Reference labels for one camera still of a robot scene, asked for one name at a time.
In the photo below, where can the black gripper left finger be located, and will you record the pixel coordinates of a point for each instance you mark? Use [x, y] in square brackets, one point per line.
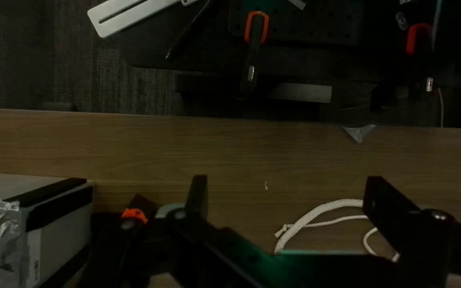
[198, 194]

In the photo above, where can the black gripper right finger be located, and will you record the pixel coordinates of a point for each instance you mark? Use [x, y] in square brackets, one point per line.
[388, 205]

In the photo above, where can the grey cardboard box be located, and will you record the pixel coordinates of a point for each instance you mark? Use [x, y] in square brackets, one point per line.
[55, 229]

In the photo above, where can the black flat block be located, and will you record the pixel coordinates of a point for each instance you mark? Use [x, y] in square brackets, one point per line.
[143, 202]

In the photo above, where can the orange level tool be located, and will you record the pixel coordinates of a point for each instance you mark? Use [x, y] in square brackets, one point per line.
[135, 215]

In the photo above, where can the grey tape piece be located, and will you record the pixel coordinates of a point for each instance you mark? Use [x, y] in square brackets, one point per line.
[359, 132]

